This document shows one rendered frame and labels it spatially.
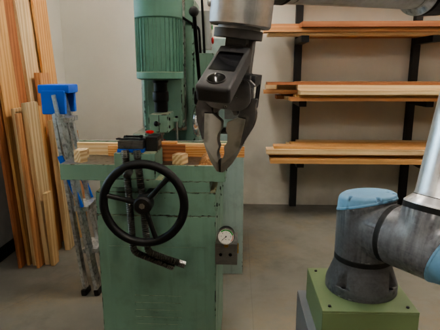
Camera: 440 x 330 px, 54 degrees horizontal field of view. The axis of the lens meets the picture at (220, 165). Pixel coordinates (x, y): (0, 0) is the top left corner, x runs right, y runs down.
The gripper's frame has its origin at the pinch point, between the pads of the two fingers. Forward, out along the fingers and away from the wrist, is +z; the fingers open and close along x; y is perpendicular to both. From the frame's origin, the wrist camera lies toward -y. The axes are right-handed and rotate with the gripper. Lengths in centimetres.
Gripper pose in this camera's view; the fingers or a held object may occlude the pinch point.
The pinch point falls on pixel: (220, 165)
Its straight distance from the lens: 65.6
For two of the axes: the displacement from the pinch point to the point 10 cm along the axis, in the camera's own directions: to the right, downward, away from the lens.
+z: -1.1, 9.6, 2.6
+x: -9.6, -1.7, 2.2
